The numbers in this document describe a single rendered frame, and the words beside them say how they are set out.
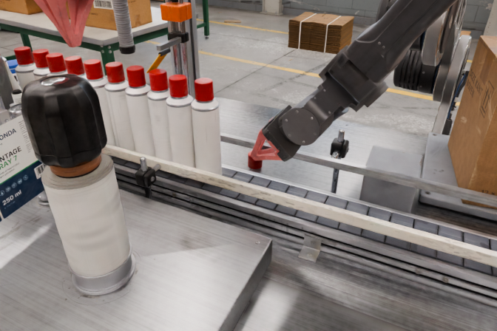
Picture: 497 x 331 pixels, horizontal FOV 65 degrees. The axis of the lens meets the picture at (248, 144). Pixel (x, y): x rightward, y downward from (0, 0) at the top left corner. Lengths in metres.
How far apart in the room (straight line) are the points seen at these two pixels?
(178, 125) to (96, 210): 0.28
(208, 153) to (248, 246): 0.20
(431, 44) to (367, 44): 0.42
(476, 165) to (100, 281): 0.66
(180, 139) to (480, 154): 0.55
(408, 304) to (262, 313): 0.22
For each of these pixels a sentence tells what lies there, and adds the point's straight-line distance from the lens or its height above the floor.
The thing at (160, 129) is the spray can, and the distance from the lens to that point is 0.78.
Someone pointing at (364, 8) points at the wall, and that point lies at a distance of 6.14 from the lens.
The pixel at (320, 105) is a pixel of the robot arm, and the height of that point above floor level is 1.11.
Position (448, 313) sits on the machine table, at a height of 0.83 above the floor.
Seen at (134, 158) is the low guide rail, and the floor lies 0.91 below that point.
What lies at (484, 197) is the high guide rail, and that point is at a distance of 0.71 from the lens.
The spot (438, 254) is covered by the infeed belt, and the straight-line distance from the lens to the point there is 0.70.
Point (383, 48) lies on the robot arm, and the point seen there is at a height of 1.19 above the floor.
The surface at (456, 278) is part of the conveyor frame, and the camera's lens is 0.70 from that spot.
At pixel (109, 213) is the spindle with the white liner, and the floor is 1.01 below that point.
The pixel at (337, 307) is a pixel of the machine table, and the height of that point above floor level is 0.83.
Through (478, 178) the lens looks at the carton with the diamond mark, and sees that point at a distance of 0.84.
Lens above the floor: 1.33
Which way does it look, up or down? 30 degrees down
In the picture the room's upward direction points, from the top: straight up
